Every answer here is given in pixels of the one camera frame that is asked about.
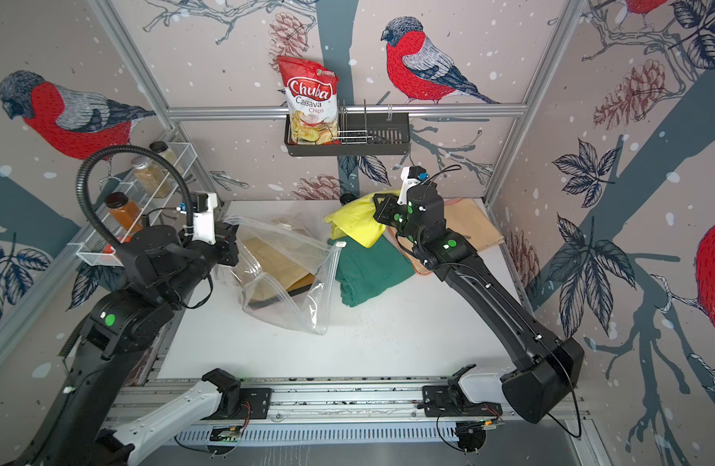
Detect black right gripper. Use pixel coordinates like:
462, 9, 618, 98
371, 192, 423, 250

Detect yellow trousers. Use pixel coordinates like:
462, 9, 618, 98
324, 190, 399, 249

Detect clear plastic vacuum bag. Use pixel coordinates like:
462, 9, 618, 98
214, 215, 346, 335

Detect green trousers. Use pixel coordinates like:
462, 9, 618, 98
329, 237, 416, 308

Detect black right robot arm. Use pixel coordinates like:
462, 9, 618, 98
373, 183, 585, 423

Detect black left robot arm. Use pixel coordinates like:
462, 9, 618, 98
14, 223, 238, 465

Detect brown folded trousers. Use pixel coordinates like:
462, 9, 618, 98
236, 238, 316, 309

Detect red cassava chips bag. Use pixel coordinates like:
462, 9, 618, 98
278, 56, 339, 146

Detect black lid pepper grinder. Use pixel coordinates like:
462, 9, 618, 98
339, 192, 357, 206

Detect beige cloth placemat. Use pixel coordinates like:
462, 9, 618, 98
384, 198, 504, 276

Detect clear acrylic spice shelf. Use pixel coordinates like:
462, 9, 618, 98
77, 155, 182, 267

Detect orange spice jar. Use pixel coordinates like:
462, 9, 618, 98
104, 191, 143, 234

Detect tan spice jar silver lid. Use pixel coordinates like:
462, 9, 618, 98
131, 155, 173, 198

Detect light spice jar black lid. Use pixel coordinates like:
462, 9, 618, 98
150, 141, 179, 176

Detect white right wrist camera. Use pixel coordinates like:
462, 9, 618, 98
397, 166, 428, 205

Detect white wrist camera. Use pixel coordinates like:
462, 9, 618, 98
190, 192, 219, 245
397, 166, 428, 205

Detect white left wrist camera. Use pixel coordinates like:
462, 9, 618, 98
190, 192, 219, 245

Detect black wire wall basket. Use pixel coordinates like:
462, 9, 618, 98
284, 105, 411, 157

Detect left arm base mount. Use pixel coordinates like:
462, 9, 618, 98
206, 388, 273, 421

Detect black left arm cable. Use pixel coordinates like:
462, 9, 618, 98
76, 144, 195, 249

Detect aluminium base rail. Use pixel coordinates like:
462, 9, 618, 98
100, 377, 586, 426

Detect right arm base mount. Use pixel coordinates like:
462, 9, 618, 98
418, 386, 503, 419

